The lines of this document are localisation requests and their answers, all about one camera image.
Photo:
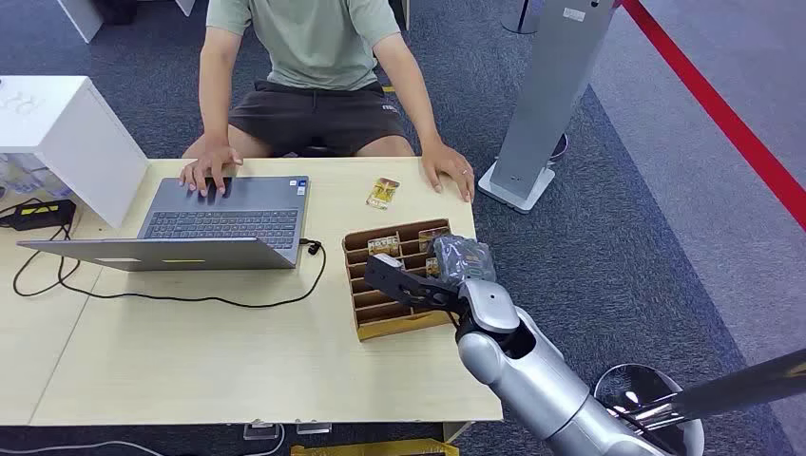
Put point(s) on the person's right hand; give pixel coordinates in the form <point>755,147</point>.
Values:
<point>209,165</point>

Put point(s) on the person's left hand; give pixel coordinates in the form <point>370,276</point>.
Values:
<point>448,169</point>

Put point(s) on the person's left forearm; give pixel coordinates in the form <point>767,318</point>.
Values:
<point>412,88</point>

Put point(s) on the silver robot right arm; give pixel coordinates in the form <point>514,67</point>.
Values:
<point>535,377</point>

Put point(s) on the person's right forearm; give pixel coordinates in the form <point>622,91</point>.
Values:
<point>215,94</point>

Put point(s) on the yellow hotel card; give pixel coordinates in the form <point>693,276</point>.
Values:
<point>432,267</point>
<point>383,192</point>
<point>383,246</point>
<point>431,237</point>

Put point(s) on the person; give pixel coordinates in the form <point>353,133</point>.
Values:
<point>315,56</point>

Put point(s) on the cardboard card holder box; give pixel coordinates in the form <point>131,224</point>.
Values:
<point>384,315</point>

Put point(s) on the grey laptop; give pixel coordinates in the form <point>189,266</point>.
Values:
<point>239,217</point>

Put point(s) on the grey kiosk stand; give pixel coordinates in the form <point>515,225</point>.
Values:
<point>548,94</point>

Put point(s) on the white cabinet box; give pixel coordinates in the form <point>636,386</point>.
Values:
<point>75,138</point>

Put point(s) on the black power adapter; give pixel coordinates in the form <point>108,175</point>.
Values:
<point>41,215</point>

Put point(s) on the clear plastic bottles pack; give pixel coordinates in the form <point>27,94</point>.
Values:
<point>31,176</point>

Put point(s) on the white furniture panel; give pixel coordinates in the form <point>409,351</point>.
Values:
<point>82,16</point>

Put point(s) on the clear desk clamp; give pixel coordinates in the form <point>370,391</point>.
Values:
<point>313,428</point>
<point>261,431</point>

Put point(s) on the red barrier belt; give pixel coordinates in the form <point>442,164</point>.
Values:
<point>724,116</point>

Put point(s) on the yellow strip under desk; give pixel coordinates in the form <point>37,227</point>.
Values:
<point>378,449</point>

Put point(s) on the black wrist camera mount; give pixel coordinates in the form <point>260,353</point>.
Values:
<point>403,286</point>

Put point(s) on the chrome stanchion post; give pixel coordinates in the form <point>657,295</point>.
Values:
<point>655,403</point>

